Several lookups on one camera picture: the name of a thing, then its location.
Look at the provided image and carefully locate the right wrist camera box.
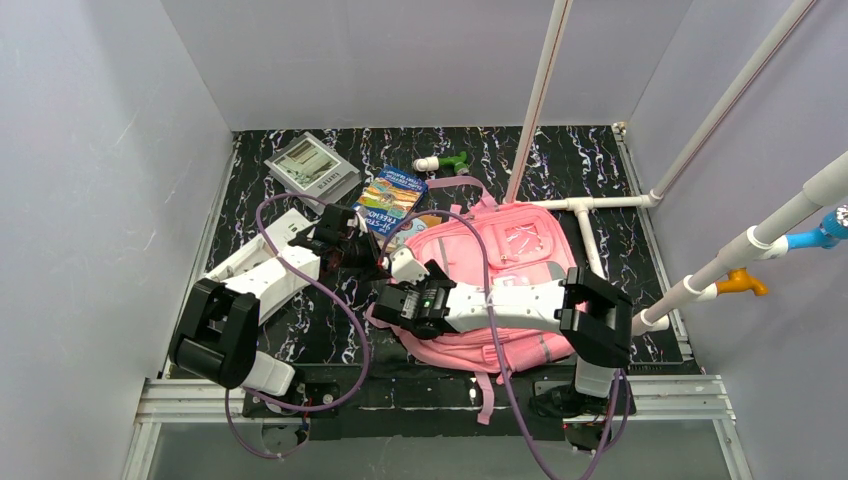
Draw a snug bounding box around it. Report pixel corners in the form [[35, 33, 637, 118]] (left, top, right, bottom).
[[387, 246, 433, 285]]

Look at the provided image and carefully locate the orange tap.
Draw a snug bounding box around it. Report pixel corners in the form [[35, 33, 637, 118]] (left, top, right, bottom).
[[715, 268, 769, 296]]

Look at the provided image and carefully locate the pink student backpack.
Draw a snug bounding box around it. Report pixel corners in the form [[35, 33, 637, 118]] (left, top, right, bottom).
[[365, 191, 577, 425]]

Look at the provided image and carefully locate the grey furniture catalogue book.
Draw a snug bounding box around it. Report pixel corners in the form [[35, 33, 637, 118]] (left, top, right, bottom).
[[264, 133, 362, 214]]

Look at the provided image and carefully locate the aluminium rail frame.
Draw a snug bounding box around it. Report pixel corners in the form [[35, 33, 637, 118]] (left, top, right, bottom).
[[122, 375, 752, 479]]

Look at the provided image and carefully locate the orange thin book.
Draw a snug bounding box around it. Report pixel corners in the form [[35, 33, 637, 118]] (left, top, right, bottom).
[[396, 215, 443, 242]]

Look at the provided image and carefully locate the green and white faucet toy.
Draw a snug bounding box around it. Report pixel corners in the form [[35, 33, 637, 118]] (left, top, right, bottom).
[[412, 151, 469, 176]]

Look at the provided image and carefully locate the blue treehouse story book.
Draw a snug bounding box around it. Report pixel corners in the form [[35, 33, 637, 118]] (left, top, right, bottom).
[[354, 166, 428, 237]]

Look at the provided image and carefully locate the white furniture catalogue book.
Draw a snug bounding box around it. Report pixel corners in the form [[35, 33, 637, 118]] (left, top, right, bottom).
[[205, 208, 314, 283]]

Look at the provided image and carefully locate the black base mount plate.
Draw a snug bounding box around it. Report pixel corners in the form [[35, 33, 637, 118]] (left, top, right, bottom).
[[283, 363, 607, 441]]

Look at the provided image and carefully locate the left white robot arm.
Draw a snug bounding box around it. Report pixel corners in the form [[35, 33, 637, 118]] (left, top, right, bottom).
[[168, 204, 379, 397]]

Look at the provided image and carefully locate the blue tap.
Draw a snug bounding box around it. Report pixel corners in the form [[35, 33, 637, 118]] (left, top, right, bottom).
[[786, 204, 847, 250]]

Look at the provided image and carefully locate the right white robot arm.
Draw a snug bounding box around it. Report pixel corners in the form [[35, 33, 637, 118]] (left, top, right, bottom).
[[372, 261, 633, 398]]

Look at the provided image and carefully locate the white PVC pipe frame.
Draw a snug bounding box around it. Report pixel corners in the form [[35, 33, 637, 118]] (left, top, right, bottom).
[[520, 1, 847, 348]]

